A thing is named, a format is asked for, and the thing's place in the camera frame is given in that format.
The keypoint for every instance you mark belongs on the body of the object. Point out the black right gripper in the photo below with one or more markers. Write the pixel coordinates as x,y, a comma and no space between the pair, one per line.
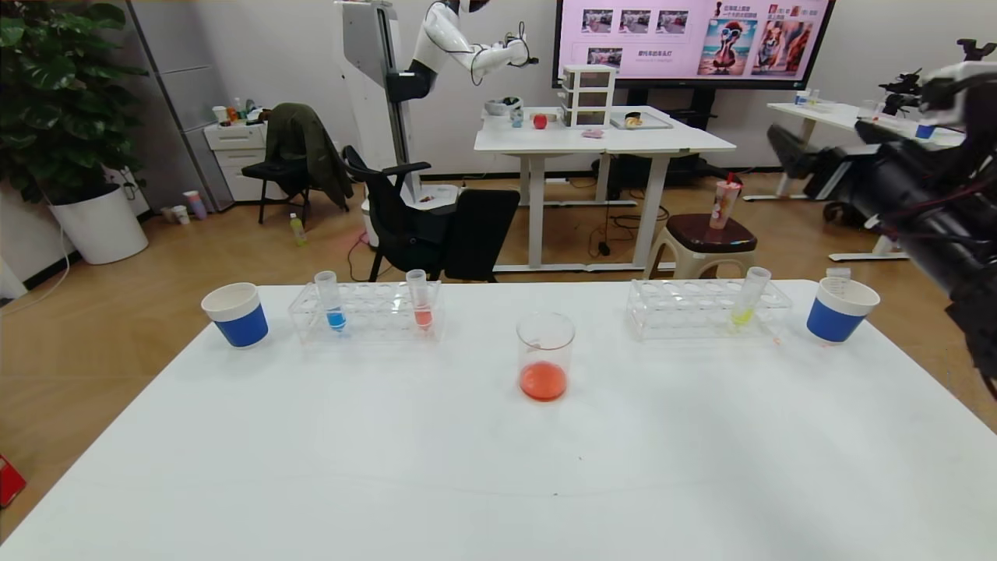
829,170

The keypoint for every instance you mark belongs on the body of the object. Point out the blue pigment test tube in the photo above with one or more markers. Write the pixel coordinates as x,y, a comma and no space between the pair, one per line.
331,300

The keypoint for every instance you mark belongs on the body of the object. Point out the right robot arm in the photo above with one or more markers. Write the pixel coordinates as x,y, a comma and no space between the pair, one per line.
958,234

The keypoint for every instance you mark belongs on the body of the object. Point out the yellow pigment test tube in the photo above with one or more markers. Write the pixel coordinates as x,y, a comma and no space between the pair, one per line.
749,292

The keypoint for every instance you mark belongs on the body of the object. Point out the clear plastic tube rack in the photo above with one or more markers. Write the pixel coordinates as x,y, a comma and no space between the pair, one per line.
685,312
374,312

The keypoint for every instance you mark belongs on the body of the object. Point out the clear glass beaker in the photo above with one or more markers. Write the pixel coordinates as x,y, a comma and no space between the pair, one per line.
545,358

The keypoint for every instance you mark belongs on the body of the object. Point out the white desk with lab items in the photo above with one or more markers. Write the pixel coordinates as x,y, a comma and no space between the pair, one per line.
833,115

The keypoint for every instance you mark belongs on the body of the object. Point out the small blue paper cup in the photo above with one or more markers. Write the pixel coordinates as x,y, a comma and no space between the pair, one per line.
924,132

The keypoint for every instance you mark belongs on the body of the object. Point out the drink cup with red straw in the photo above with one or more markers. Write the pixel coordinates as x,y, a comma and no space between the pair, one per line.
723,206

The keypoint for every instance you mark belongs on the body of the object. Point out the black TV stand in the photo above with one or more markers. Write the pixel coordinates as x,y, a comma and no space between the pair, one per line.
693,101

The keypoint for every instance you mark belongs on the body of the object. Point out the brown topped stool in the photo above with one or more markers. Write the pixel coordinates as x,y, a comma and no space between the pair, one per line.
701,234

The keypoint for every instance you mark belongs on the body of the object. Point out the blue and white paper cup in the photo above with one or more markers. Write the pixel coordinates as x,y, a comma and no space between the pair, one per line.
837,315
237,315

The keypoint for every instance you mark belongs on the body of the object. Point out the large TV screen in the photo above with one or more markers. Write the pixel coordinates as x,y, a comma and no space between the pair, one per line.
685,39

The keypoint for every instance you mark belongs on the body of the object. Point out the grey tray with food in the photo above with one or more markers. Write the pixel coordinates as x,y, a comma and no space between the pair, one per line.
650,123

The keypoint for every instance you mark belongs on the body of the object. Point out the white desk with organiser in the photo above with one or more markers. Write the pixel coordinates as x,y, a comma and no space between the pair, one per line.
623,142

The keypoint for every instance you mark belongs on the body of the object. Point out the white drawer organiser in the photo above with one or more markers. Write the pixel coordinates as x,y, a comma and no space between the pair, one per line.
588,97

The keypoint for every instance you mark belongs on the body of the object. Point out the grey bowl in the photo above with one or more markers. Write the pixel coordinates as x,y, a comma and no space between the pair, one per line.
498,107

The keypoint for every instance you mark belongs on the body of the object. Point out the black padded office chair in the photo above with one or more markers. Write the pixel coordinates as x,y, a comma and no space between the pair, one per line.
483,234

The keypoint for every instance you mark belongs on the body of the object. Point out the white humanoid robot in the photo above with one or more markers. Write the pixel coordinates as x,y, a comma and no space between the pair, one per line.
444,39
366,47

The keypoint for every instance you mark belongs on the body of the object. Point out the black mesh office chair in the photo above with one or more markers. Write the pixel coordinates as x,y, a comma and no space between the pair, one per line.
389,226

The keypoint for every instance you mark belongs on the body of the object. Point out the dark green jacket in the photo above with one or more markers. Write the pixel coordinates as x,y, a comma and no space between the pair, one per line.
308,148

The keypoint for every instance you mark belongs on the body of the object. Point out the yellow drink bottle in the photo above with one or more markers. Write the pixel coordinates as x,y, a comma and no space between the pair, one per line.
297,231

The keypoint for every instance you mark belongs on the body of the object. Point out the black folding chair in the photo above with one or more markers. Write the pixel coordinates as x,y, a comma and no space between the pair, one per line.
265,169

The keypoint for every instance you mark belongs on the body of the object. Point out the white drawer cabinet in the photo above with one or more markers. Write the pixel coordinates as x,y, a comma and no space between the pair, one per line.
234,156

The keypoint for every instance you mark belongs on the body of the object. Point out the purple stacked cups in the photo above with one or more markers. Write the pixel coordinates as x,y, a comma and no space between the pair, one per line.
195,206

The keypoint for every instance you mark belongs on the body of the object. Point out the tall grey cabinet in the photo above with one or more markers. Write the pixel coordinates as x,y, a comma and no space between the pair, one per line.
187,93

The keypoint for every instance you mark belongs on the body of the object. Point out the small white paper cup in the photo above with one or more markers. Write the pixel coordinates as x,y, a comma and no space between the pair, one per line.
181,216

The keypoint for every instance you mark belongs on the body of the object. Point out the white plant pot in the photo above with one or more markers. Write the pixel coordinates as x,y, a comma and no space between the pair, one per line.
97,230

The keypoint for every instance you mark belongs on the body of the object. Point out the green leafy plant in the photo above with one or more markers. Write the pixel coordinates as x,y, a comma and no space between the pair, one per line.
54,93

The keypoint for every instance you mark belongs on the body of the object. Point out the red flat object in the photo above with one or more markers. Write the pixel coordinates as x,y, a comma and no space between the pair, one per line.
9,483

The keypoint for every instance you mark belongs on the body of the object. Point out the black camera arm rig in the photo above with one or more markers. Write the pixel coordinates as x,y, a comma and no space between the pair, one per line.
903,89

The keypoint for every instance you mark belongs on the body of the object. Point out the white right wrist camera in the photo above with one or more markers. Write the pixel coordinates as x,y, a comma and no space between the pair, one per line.
958,86

